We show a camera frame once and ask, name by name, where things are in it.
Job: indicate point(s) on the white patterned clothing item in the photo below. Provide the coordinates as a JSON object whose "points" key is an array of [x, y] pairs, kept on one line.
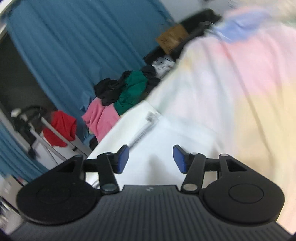
{"points": [[163, 65]]}

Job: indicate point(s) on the brown paper bag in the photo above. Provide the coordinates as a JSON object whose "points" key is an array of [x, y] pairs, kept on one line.
{"points": [[171, 38]]}

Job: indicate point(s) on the pastel tie-dye bed sheet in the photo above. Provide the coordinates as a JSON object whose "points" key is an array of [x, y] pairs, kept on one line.
{"points": [[239, 82]]}

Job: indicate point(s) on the white zip hoodie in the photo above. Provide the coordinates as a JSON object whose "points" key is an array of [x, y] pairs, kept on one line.
{"points": [[151, 137]]}

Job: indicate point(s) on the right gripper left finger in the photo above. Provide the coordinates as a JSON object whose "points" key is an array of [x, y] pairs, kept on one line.
{"points": [[109, 164]]}

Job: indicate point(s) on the blue curtain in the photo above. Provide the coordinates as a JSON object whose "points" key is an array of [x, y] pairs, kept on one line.
{"points": [[69, 46], [14, 161]]}

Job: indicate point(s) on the pink garment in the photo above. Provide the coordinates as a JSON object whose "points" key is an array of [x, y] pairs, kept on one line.
{"points": [[100, 119]]}

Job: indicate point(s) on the right blue curtain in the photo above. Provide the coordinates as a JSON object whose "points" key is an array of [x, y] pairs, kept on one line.
{"points": [[69, 46]]}

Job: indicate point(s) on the left blue curtain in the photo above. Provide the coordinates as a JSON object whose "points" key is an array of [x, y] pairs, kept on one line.
{"points": [[14, 161]]}

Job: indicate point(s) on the red garment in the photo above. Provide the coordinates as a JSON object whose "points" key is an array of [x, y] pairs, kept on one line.
{"points": [[64, 124]]}

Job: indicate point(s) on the green garment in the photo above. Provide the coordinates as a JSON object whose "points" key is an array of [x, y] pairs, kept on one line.
{"points": [[135, 85]]}

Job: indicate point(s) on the black garment pile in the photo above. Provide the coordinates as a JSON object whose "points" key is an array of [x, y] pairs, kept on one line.
{"points": [[108, 90]]}

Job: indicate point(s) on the white garment steamer stand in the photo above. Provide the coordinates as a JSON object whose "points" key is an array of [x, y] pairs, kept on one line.
{"points": [[22, 122]]}

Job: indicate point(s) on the dark window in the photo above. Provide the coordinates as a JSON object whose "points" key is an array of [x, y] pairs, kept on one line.
{"points": [[19, 88]]}

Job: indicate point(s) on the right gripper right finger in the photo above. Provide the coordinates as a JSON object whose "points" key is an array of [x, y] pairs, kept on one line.
{"points": [[193, 166]]}

